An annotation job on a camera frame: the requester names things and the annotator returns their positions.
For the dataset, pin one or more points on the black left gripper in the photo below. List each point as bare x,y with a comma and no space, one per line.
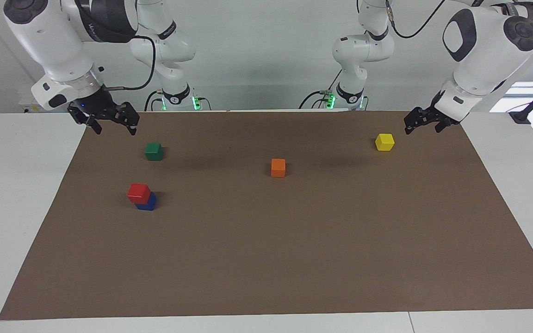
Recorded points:
440,115

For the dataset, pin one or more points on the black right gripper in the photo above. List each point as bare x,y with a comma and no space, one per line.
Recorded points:
96,105

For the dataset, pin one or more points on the red wooden block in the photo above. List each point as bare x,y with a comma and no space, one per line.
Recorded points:
138,193

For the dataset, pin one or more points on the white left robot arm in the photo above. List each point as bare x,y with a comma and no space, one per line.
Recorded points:
484,51

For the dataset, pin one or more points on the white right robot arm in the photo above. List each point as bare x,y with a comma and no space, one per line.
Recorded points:
49,41

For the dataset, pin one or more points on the yellow wooden block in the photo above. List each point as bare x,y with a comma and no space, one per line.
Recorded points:
384,142

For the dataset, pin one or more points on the green wooden block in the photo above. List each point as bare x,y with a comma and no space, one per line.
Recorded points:
154,151

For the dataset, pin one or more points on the blue wooden block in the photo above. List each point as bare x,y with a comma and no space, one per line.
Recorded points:
150,205

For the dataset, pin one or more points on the orange wooden block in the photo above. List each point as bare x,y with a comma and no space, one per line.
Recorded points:
278,168

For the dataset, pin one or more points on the brown paper mat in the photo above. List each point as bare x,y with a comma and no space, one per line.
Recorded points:
266,249

